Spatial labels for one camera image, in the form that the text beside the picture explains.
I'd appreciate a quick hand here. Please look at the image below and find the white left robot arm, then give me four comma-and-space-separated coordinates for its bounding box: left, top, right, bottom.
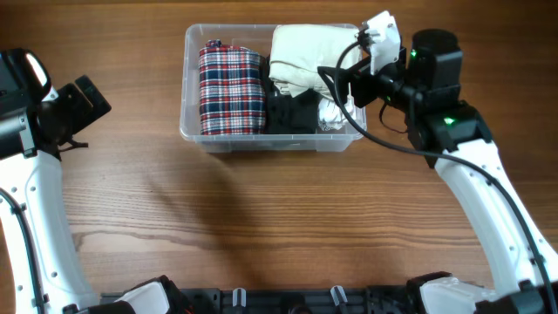
1, 48, 172, 313

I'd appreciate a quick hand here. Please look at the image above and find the cream cloth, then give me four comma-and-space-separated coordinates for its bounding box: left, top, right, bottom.
269, 24, 358, 99

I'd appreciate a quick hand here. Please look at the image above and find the clear plastic storage box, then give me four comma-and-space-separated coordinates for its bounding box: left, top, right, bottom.
180, 24, 362, 153

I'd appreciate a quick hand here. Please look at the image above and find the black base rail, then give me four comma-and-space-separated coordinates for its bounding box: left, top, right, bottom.
99, 285, 419, 314

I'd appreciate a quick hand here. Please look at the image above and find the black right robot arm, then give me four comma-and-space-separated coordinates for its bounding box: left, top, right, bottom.
317, 24, 557, 313

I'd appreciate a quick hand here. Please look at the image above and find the white printed cloth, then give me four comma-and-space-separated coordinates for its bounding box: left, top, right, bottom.
317, 98, 348, 131

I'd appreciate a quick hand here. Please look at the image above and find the plaid flannel cloth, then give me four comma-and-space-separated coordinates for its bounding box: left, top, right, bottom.
198, 39, 266, 135

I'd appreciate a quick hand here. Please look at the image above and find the black cloth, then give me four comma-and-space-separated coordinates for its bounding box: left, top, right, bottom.
260, 57, 321, 134

